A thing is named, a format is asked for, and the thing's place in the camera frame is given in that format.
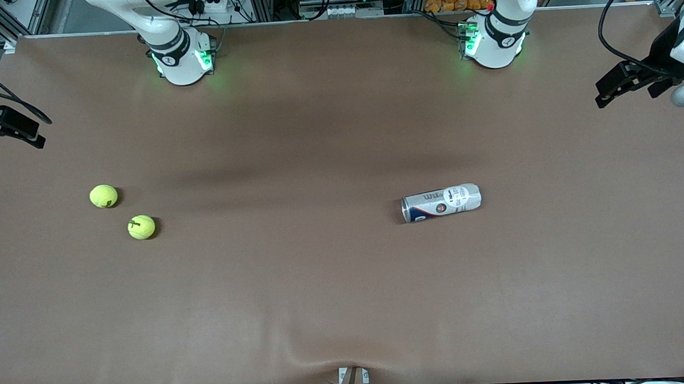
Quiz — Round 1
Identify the yellow tennis ball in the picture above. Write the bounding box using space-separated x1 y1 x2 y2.
89 183 119 210
126 214 157 241

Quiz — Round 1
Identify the white tennis ball can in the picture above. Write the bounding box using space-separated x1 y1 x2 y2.
400 182 483 224

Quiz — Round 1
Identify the white power strip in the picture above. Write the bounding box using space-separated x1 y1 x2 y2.
186 0 236 16

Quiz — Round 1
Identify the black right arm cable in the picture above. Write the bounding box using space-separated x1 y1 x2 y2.
0 56 52 127

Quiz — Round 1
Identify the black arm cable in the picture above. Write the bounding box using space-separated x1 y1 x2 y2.
0 56 52 127
596 0 679 80

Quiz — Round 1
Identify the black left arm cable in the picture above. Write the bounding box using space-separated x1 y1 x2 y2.
596 0 679 80

